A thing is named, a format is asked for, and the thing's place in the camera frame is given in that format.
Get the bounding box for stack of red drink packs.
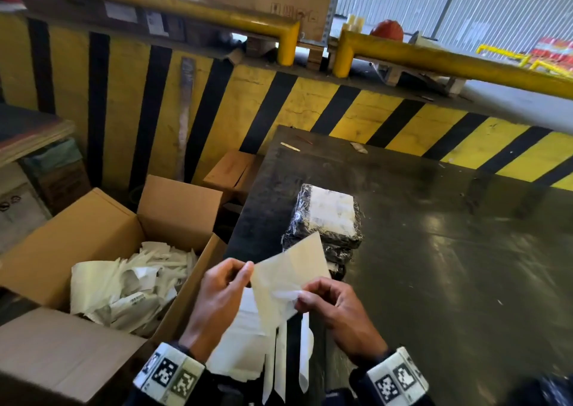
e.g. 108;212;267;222
530;36;573;69

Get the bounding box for white printed cardboard box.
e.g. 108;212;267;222
0;161;53;254

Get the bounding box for white backing paper strip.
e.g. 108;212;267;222
298;311;314;393
273;320;287;402
261;329;276;404

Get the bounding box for green covered dark box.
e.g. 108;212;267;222
20;137;93;214

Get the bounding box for person's left hand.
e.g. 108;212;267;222
178;257;255;364

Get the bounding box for stack black packets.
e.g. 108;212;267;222
281;183;364;281

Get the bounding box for stack of white labels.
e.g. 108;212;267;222
207;287;269;382

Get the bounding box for small brown cardboard box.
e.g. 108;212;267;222
204;150;265;205

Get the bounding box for shiny black film package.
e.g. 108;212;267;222
515;374;573;406

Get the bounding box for small yellow floor rail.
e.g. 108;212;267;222
530;59;573;78
476;44;531;67

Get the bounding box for printed label paper sheet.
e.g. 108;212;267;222
249;231;332;335

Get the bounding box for pile of crumpled backing paper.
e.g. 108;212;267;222
70;241;198;337

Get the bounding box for black wristband with white markers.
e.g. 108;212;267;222
349;346;433;406
125;342;207;406

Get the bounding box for dark top side table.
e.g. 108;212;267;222
0;104;76;167

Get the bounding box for white table with wooden legs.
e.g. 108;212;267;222
375;32;469;98

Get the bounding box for white paper tag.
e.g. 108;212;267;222
145;10;170;37
104;1;138;24

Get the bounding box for yellow guard rail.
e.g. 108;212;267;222
0;0;301;67
332;30;573;100

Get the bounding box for yellow black striped barrier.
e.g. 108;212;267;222
0;14;573;192

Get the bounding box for open brown cardboard box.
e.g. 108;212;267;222
0;175;227;404

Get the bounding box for wooden pallet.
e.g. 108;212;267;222
246;38;330;71

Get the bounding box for person's right hand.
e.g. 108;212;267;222
294;277;389;366

